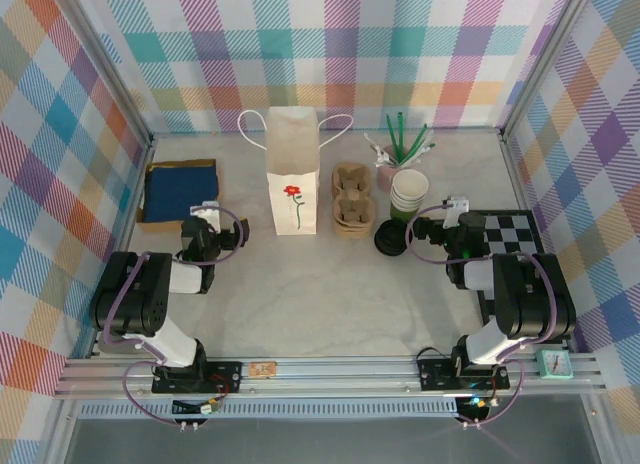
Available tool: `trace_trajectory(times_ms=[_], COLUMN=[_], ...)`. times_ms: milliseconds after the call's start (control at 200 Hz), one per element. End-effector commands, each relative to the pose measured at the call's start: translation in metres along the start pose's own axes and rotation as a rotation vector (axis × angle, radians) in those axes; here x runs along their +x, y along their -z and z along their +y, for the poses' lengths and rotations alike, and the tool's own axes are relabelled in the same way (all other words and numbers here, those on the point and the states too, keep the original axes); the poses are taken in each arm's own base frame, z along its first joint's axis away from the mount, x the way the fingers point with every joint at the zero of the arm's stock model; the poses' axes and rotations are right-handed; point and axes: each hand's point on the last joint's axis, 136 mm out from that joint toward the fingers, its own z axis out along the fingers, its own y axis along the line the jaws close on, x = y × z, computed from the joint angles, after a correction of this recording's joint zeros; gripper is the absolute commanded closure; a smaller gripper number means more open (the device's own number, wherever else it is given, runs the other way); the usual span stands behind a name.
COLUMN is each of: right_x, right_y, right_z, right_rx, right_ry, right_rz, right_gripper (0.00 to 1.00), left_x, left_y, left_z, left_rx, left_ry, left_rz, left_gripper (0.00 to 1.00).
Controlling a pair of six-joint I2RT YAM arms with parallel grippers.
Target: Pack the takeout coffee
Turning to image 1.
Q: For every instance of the green paper coffee cup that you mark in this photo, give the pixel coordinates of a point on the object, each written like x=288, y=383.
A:
x=410, y=181

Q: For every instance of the white flower paper bag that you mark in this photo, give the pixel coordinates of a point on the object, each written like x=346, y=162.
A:
x=292, y=204

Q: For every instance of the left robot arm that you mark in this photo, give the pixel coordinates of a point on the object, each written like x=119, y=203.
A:
x=145, y=294

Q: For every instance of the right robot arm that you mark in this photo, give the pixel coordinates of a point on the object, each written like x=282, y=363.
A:
x=525, y=294

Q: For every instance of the cardboard napkin tray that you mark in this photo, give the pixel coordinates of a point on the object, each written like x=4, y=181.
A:
x=165, y=227

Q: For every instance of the black grey checkerboard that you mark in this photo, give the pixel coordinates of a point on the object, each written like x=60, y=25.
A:
x=510, y=234

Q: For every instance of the pink straw holder cup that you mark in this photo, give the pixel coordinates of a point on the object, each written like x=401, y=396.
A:
x=385, y=176

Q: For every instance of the orange paper tag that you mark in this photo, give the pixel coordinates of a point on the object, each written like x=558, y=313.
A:
x=262, y=370

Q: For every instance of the small teal clock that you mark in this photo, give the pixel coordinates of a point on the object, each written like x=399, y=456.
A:
x=554, y=365

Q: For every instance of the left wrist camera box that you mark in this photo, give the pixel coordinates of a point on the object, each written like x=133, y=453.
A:
x=207, y=216

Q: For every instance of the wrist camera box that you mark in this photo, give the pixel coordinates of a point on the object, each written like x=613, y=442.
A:
x=207, y=216
x=456, y=209

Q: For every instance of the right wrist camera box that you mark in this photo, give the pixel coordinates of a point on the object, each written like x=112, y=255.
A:
x=456, y=209

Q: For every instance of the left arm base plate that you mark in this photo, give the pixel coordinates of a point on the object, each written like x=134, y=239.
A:
x=225, y=376

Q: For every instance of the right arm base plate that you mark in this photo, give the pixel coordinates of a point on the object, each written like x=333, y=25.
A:
x=435, y=374

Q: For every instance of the aluminium frame rail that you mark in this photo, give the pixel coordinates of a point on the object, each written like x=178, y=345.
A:
x=340, y=376

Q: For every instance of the aluminium frame post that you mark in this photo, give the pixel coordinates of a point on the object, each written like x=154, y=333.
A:
x=107, y=59
x=550, y=59

